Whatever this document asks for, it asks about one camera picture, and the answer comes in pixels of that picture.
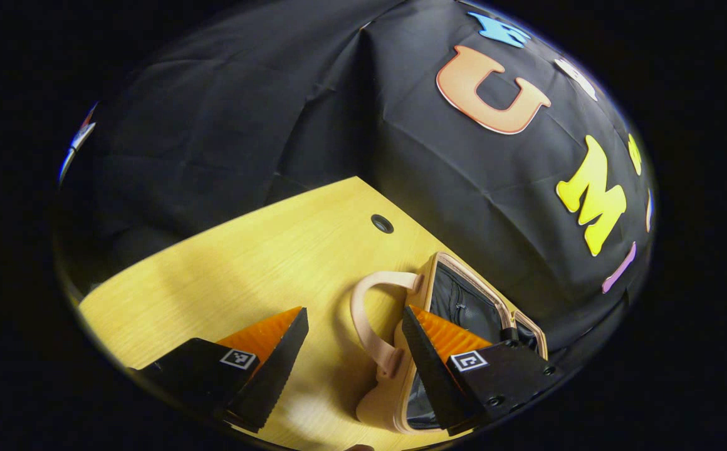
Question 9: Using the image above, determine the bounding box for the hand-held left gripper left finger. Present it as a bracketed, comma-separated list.
[128, 306, 310, 434]

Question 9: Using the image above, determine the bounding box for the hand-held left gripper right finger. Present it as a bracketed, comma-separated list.
[401, 304, 565, 437]

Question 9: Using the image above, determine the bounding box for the pink suitcase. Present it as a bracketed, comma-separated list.
[350, 252, 549, 435]

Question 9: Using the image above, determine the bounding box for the black backdrop cloth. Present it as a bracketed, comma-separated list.
[56, 0, 656, 370]

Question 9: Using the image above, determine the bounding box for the colourful printed board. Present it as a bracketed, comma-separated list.
[58, 102, 99, 185]

